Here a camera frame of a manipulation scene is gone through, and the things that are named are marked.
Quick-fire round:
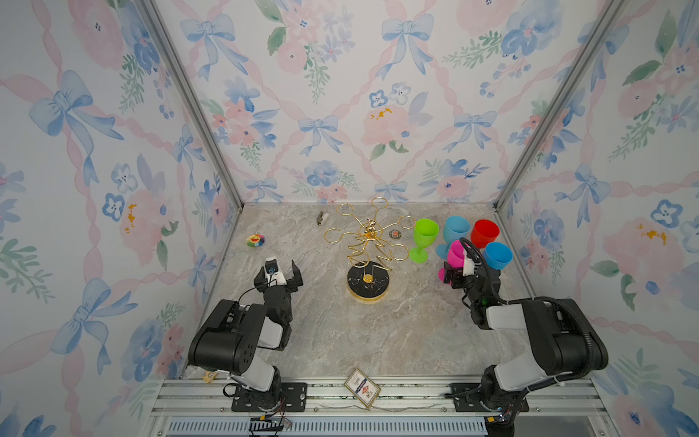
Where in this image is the magenta wine glass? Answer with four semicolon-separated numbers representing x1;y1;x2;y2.
439;240;465;286

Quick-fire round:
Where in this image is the aluminium corner post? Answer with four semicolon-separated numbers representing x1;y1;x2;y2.
135;0;244;213
493;0;626;213

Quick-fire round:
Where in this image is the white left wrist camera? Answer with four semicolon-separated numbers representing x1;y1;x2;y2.
264;258;287;286

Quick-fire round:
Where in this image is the red wine glass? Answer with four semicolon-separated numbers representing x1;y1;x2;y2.
471;220;501;249

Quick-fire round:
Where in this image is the green wine glass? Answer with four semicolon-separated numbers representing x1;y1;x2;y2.
409;218;440;264

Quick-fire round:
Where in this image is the rainbow flower plush toy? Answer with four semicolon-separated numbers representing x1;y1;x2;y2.
246;234;266;247

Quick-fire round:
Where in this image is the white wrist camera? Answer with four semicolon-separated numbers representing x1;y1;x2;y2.
462;255;475;278
264;258;287;286

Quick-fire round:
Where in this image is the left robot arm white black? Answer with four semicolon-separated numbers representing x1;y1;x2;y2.
187;258;303;412

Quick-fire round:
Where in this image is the small framed card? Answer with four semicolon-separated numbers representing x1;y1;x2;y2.
344;369;382;408

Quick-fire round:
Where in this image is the aluminium corner post left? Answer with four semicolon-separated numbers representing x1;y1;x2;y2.
135;0;244;213

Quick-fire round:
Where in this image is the small yellow wooden block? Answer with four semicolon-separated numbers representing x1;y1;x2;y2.
202;371;218;384

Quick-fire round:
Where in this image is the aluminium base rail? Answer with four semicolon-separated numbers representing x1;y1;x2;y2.
142;376;618;436

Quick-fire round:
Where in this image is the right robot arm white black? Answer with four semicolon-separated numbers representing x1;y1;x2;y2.
439;263;609;427

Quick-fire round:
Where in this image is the cyan wine glass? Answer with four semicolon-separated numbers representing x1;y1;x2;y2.
482;241;513;271

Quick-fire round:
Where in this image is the aluminium corner post right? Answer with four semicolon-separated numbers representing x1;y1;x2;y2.
493;0;626;213

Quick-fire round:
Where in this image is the gold wire glass rack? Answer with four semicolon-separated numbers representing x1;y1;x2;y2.
323;197;415;303

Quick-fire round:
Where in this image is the light blue wine glass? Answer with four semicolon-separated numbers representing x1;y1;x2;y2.
436;216;471;260

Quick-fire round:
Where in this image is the small beige tape dispenser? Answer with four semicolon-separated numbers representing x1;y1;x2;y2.
317;212;329;226

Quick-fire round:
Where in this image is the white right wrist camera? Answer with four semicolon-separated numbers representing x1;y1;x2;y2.
462;255;475;278

